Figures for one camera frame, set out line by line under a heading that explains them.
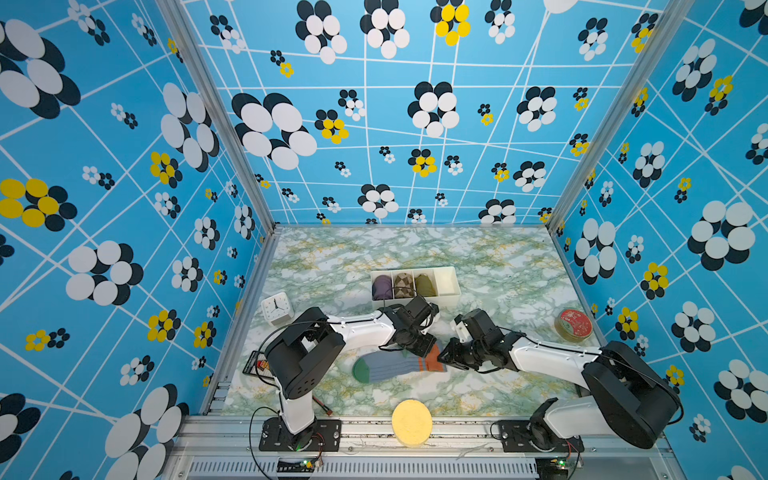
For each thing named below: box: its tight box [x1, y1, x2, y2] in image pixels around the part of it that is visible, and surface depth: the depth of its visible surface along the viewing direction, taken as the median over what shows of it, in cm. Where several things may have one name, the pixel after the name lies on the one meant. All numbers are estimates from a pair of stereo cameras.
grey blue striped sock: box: [352, 343, 447, 383], surface depth 86 cm
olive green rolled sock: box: [416, 273, 438, 297], surface depth 98 cm
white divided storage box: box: [370, 266, 461, 310], surface depth 99 cm
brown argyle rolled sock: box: [394, 272, 415, 298], surface depth 98 cm
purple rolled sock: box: [372, 274, 393, 301], surface depth 98 cm
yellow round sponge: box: [392, 399, 433, 448], surface depth 75 cm
